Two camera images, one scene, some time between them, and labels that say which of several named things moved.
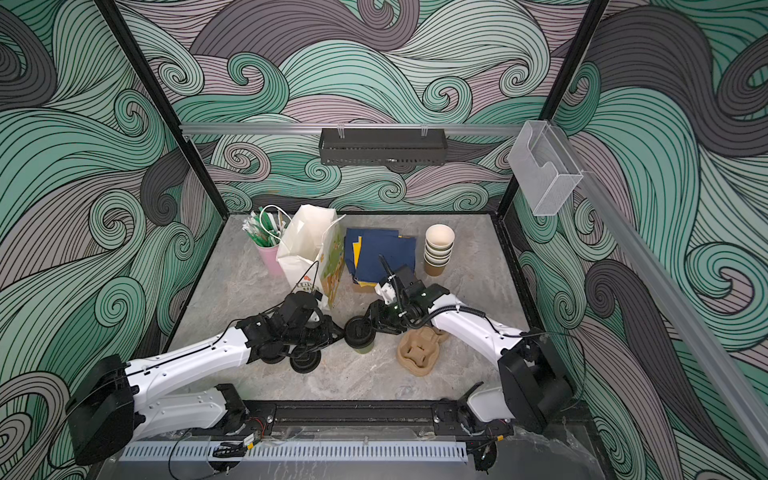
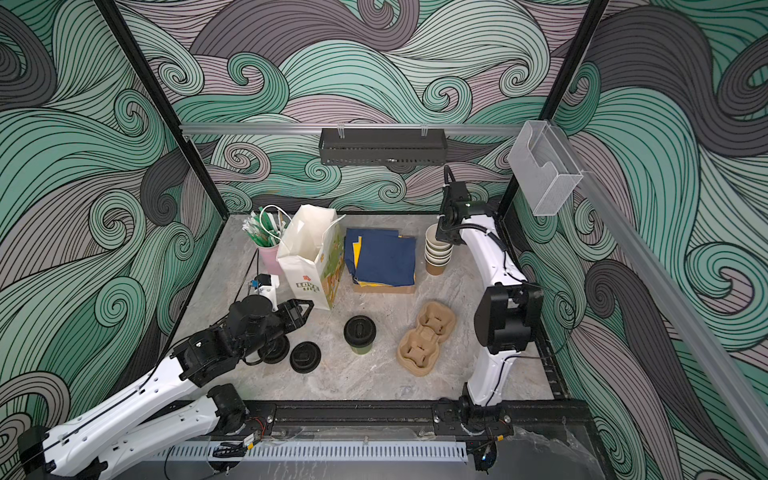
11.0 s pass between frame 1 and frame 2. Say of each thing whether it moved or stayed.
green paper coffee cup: stayed
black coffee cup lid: stayed
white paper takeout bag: stayed
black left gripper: moved
